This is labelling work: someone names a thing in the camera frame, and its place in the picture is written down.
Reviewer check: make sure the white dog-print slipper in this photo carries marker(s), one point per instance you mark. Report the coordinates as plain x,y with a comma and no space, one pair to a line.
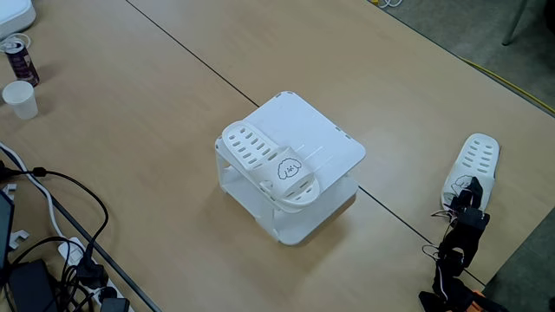
479,156
251,147

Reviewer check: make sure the white two-tier shoe rack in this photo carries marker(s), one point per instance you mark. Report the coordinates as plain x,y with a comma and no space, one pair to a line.
321,130

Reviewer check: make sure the grey chair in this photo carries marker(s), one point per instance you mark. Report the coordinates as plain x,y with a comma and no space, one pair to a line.
516,21

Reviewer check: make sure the black plug-in adapter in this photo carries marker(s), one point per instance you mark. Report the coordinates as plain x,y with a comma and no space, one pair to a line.
115,305

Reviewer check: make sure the black power plug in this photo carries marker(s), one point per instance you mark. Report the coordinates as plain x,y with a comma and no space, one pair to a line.
91,275

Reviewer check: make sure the white power strip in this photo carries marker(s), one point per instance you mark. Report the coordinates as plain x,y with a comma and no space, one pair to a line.
71,251

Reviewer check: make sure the black power adapter brick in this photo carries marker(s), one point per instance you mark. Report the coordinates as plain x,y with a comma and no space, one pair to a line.
30,286

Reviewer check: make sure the white paper cup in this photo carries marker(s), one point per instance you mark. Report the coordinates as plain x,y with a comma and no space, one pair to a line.
21,102

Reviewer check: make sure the dark laptop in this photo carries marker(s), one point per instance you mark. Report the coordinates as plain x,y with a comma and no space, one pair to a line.
4,225

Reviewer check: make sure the dark purple drink can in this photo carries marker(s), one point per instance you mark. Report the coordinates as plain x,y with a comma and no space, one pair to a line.
21,65

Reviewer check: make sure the white flat device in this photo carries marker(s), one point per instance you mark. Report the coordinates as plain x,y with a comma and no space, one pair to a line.
13,15

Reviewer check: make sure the white printed bracket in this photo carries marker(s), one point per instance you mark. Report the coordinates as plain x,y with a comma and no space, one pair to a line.
9,189
19,236

